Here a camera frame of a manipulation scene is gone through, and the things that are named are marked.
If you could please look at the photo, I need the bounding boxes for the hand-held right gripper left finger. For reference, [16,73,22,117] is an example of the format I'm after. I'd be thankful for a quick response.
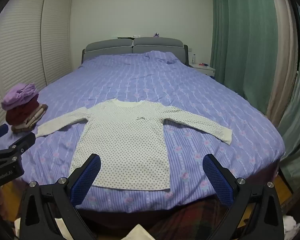
[20,153,102,240]

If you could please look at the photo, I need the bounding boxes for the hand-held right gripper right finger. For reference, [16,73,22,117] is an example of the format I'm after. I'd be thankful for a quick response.
[202,154,284,240]

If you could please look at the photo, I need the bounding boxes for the white polka dot shirt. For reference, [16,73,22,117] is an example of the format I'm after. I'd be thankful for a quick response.
[36,99,233,191]

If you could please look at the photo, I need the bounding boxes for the dark red folded garment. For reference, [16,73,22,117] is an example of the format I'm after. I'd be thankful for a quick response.
[5,96,42,125]

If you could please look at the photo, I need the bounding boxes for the purple folded garment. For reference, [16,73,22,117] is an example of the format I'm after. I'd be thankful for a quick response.
[1,82,40,111]

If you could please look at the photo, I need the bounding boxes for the dark plaid rug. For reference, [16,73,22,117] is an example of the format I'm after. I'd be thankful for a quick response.
[149,199,232,240]

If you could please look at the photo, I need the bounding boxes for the white louvred wardrobe door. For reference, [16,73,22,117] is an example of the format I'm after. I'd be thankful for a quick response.
[0,0,47,132]
[41,0,73,87]

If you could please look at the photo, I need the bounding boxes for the white cloth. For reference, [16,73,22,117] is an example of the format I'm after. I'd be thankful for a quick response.
[282,215,300,239]
[122,224,154,240]

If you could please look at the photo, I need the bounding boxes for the purple floral striped bedsheet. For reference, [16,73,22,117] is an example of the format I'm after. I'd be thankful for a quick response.
[0,50,285,212]

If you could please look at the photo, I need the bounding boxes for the green curtain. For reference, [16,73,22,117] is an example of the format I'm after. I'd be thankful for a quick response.
[209,0,278,107]
[277,2,300,194]

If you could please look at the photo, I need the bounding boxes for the white nightstand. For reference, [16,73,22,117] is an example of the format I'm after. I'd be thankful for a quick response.
[189,63,216,80]

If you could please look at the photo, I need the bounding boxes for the beige curtain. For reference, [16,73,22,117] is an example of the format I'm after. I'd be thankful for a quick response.
[265,0,300,127]

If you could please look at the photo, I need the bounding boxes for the grey padded bed headboard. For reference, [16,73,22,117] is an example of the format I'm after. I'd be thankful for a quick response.
[81,37,189,67]

